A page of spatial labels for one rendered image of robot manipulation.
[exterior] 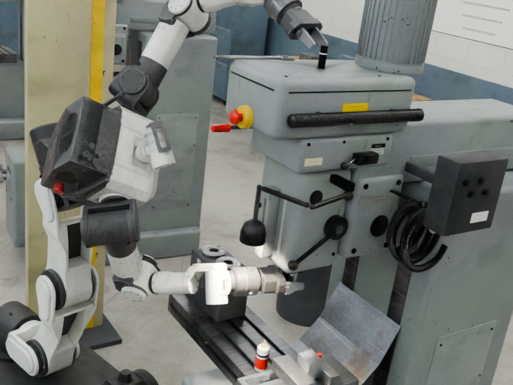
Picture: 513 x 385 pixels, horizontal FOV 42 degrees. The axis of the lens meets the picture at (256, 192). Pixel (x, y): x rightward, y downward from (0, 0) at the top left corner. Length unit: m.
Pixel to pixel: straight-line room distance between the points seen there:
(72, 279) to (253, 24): 7.25
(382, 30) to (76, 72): 1.85
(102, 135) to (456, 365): 1.43
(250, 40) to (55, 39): 6.14
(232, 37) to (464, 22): 3.36
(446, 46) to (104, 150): 5.60
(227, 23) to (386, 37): 7.35
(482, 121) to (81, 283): 1.42
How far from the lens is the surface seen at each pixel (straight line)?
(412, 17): 1.93
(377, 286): 2.33
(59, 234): 2.24
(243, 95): 1.78
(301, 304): 4.16
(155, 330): 4.05
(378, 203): 2.01
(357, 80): 1.80
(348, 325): 2.41
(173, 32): 2.07
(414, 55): 1.96
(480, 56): 6.89
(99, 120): 1.91
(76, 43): 3.37
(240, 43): 9.21
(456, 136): 2.17
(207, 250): 2.47
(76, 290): 2.36
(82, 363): 2.80
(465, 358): 2.51
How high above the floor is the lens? 2.20
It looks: 21 degrees down
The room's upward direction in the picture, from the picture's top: 7 degrees clockwise
